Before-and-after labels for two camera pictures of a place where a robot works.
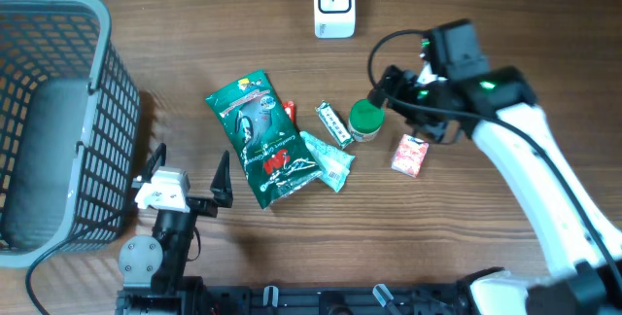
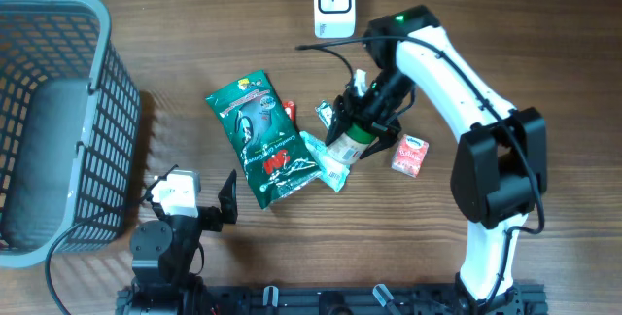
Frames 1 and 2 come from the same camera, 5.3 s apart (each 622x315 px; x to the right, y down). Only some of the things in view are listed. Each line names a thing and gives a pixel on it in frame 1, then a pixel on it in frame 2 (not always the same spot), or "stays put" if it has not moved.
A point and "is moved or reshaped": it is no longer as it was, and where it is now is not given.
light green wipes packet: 332,162 stays put
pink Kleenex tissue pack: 410,156 stays put
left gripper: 222,193 to 213,219
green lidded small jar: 365,120 is moved or reshaped
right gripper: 405,84 to 344,106
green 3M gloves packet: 266,142 stays put
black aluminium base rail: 445,299 stays put
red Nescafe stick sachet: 291,108 stays put
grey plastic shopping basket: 69,110 stays put
